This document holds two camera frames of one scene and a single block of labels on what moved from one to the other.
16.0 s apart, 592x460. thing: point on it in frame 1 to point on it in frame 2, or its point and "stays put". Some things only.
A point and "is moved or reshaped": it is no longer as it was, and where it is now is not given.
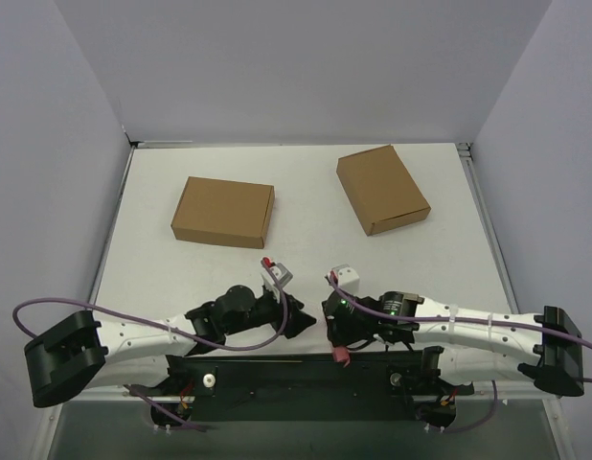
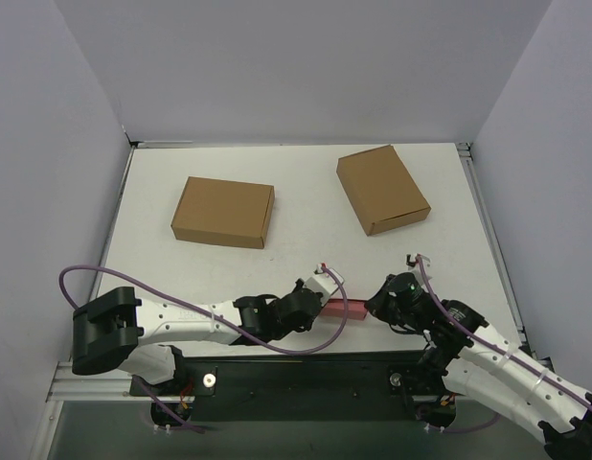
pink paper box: x=341 y=354 is moved or reshaped
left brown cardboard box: x=223 y=213 stays put
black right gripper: x=336 y=320 to x=375 y=303
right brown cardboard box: x=381 y=190 stays put
